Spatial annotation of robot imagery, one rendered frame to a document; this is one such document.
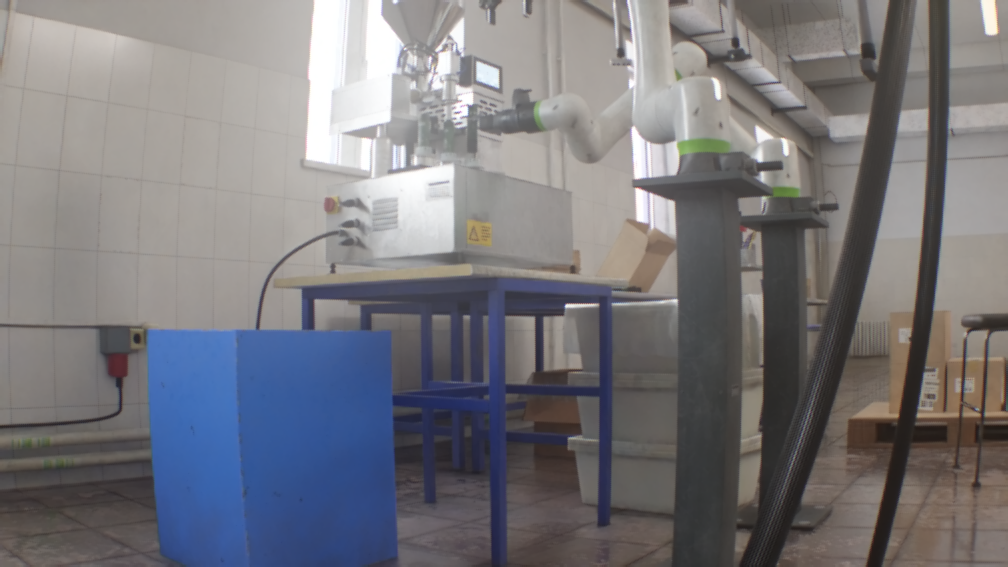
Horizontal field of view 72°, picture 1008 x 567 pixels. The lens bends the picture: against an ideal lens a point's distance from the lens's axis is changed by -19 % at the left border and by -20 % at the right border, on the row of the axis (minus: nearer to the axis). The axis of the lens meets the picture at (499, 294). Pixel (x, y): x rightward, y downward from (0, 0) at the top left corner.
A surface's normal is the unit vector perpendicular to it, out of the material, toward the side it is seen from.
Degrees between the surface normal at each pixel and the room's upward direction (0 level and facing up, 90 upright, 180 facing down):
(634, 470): 96
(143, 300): 90
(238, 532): 90
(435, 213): 90
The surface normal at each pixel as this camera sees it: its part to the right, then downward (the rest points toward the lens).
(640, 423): -0.69, 0.08
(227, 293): 0.81, -0.04
